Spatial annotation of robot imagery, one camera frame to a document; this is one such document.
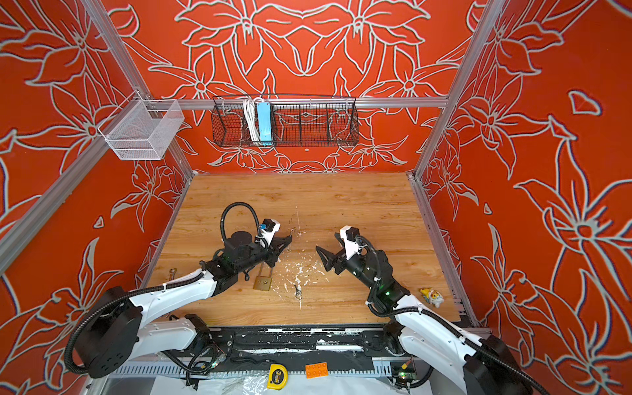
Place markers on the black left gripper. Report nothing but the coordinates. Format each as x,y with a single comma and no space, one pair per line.
274,250

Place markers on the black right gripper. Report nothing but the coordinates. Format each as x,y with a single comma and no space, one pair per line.
333,260

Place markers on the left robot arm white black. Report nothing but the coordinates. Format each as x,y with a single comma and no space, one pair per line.
123,325

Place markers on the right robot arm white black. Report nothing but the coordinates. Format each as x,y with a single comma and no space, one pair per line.
476,365

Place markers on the brass padlock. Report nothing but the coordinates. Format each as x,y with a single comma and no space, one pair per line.
264,279

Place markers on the orange lego brick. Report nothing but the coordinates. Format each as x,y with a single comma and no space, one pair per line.
316,370

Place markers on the yellow snack wrapper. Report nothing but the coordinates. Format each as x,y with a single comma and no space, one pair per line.
432,297

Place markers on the yellow tape measure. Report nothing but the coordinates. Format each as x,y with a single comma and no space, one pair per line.
277,377

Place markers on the blue white box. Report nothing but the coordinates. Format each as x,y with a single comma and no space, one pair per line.
264,112

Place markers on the clear plastic bin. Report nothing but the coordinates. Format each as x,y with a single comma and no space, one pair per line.
144,129

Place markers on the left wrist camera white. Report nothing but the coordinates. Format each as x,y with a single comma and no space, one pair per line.
267,230

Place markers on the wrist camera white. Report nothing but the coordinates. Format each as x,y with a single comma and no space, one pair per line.
348,235
267,230

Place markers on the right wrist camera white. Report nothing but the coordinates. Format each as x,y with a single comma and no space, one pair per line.
348,235

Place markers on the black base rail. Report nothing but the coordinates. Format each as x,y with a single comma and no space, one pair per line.
362,349

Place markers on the black wire basket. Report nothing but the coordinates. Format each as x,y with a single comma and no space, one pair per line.
297,120

